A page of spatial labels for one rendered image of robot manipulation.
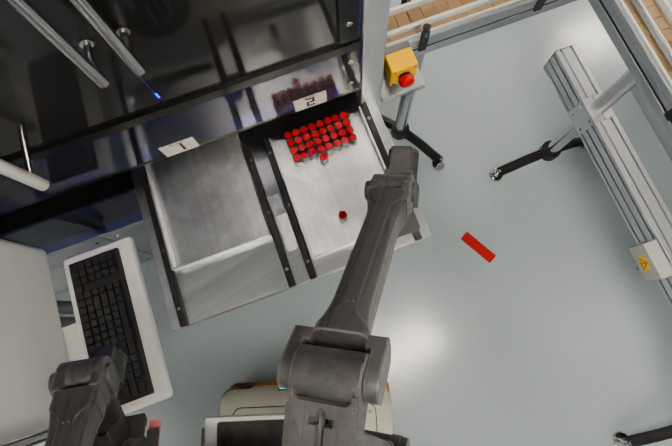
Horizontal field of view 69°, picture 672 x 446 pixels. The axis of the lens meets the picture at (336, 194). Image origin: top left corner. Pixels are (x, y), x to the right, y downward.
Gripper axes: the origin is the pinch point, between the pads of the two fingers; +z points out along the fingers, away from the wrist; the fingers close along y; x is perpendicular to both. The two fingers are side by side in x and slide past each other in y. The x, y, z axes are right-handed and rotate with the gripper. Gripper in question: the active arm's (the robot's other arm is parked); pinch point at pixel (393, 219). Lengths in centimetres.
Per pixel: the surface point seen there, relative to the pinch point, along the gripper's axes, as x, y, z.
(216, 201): 40, 23, 20
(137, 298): 69, 7, 27
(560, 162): -94, 16, 110
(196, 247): 48, 13, 20
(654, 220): -86, -20, 55
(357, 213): 5.6, 7.7, 20.1
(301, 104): 10.1, 35.7, 6.5
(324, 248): 16.7, 1.9, 19.9
